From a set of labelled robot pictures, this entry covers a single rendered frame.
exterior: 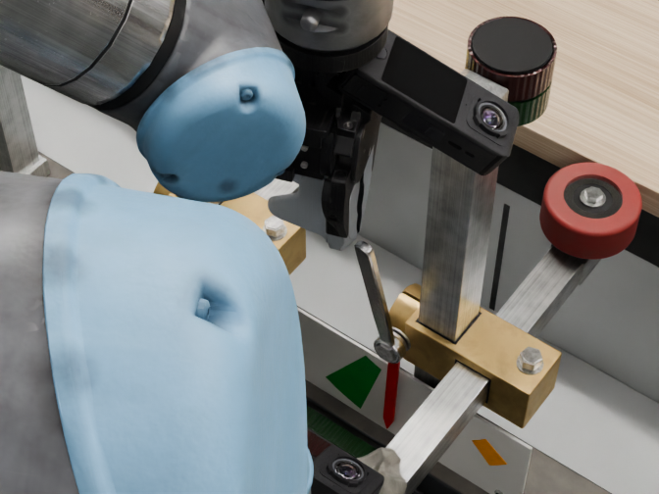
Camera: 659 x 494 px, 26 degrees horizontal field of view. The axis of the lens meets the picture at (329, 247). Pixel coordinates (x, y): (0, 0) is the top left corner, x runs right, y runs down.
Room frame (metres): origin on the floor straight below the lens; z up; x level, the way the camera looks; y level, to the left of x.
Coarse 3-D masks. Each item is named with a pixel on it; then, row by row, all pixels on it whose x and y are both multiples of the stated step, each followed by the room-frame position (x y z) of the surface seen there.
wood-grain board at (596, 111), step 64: (448, 0) 1.02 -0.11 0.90; (512, 0) 1.02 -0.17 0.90; (576, 0) 1.02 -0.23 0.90; (640, 0) 1.02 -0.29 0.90; (448, 64) 0.93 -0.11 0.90; (576, 64) 0.93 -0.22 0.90; (640, 64) 0.93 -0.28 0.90; (576, 128) 0.85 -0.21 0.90; (640, 128) 0.85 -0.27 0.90; (640, 192) 0.79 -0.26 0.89
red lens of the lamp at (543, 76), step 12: (480, 24) 0.73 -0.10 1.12; (552, 36) 0.72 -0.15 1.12; (468, 48) 0.71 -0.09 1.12; (468, 60) 0.70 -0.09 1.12; (552, 60) 0.70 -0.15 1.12; (480, 72) 0.69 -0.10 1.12; (492, 72) 0.69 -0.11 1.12; (540, 72) 0.69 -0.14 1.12; (552, 72) 0.70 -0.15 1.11; (504, 84) 0.68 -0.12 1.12; (516, 84) 0.68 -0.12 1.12; (528, 84) 0.68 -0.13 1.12; (540, 84) 0.69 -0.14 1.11; (516, 96) 0.68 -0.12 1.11; (528, 96) 0.68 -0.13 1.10
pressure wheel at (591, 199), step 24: (576, 168) 0.80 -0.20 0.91; (600, 168) 0.80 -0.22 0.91; (552, 192) 0.77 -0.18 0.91; (576, 192) 0.78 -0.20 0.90; (600, 192) 0.77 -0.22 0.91; (624, 192) 0.77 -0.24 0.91; (552, 216) 0.75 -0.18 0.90; (576, 216) 0.75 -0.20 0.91; (600, 216) 0.75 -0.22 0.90; (624, 216) 0.75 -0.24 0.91; (552, 240) 0.74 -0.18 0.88; (576, 240) 0.73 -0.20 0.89; (600, 240) 0.73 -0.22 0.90; (624, 240) 0.74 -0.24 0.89
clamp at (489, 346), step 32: (416, 288) 0.70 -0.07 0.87; (416, 320) 0.67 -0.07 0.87; (480, 320) 0.67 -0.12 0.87; (416, 352) 0.66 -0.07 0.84; (448, 352) 0.64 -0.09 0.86; (480, 352) 0.64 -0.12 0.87; (512, 352) 0.64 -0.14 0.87; (544, 352) 0.64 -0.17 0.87; (512, 384) 0.61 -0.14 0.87; (544, 384) 0.62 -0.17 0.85; (512, 416) 0.61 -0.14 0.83
